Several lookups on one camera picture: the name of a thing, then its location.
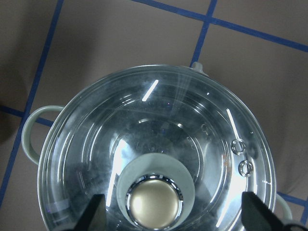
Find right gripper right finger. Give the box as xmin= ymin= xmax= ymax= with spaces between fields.
xmin=241 ymin=192 xmax=285 ymax=231

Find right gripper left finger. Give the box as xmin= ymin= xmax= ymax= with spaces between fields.
xmin=73 ymin=194 xmax=106 ymax=231

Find glass pot lid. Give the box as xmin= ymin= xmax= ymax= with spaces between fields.
xmin=37 ymin=64 xmax=278 ymax=231

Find pale green steel pot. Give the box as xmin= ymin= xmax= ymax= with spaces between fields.
xmin=22 ymin=61 xmax=293 ymax=231

